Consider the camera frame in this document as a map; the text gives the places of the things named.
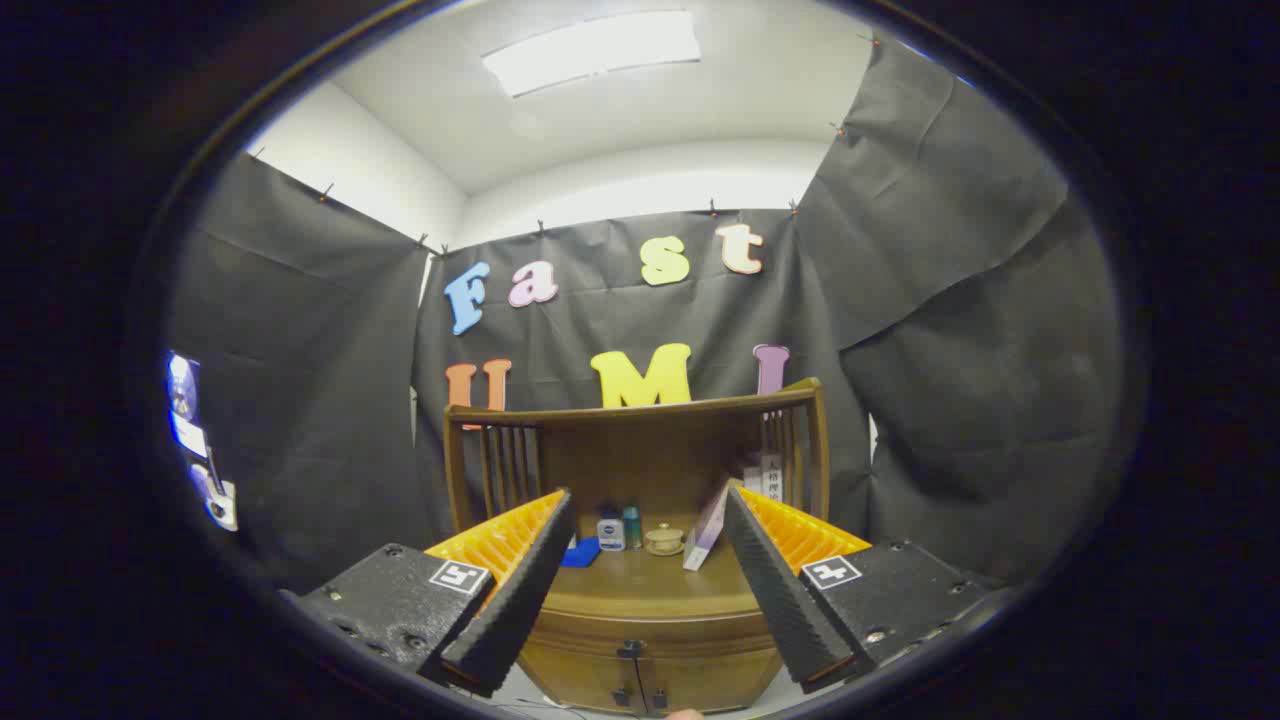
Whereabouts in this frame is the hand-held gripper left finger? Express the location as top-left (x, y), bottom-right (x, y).
top-left (290, 488), bottom-right (578, 699)

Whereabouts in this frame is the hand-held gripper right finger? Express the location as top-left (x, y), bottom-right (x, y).
top-left (723, 485), bottom-right (1001, 696)

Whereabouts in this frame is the wooden drawer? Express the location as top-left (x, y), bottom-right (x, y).
top-left (520, 603), bottom-right (786, 663)

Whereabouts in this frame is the wooden countertop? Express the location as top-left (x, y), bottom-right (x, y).
top-left (540, 520), bottom-right (771, 613)

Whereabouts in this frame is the wooden cabinet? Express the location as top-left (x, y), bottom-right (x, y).
top-left (443, 377), bottom-right (831, 716)

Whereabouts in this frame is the purple and white book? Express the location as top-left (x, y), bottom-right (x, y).
top-left (683, 480), bottom-right (741, 572)

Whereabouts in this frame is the white book with black print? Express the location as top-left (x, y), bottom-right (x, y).
top-left (742, 450), bottom-right (786, 501)

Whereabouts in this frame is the white blurry object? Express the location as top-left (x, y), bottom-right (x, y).
top-left (168, 350), bottom-right (241, 533)

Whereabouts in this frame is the ceiling light panel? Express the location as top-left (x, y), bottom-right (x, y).
top-left (482, 10), bottom-right (702, 99)

